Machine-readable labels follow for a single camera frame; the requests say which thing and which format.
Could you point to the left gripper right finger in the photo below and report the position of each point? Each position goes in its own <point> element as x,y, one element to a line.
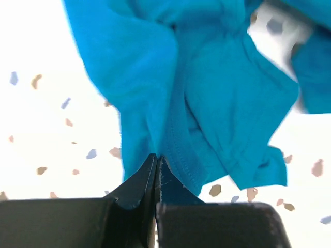
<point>183,220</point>

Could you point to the blue t shirt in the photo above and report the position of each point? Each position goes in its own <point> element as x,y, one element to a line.
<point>190,84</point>

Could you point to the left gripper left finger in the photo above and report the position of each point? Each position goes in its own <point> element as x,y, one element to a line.
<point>122,218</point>

